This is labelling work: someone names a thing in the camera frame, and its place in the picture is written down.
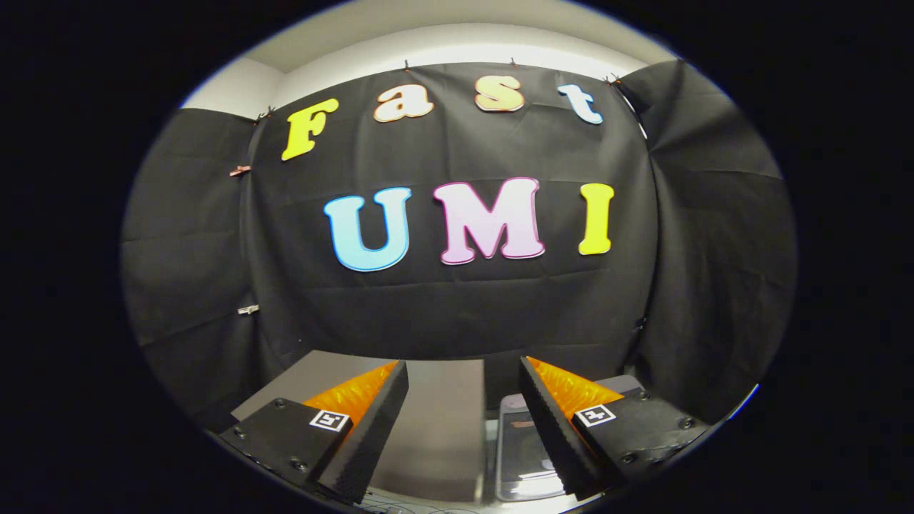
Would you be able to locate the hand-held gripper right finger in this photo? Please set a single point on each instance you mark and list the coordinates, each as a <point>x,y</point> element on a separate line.
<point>546,425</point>

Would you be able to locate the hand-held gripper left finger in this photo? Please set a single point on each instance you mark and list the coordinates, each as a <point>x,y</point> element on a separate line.
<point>371,428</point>

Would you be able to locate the small grey washing machine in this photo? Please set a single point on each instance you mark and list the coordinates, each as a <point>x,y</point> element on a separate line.
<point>621,384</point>

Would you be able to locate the black backdrop cloth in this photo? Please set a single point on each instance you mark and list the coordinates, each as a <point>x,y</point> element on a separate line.
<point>457,307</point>

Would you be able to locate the silver clip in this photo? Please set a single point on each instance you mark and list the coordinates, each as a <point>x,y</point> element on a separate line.
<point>248,310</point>

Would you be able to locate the red clip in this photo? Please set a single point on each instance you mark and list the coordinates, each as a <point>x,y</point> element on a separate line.
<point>240,170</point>

